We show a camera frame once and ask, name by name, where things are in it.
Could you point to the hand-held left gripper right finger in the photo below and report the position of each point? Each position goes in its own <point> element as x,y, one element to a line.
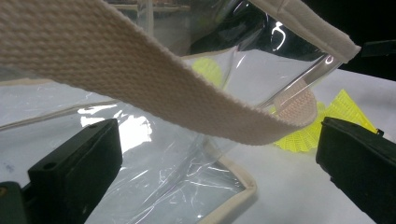
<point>361,168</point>

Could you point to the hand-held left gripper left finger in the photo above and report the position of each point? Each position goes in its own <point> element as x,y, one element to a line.
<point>74,168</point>

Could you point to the clear plastic tote bag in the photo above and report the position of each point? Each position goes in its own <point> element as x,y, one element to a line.
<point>124,62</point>

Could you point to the white table cover sheet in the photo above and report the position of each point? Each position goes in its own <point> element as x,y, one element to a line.
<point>295,186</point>

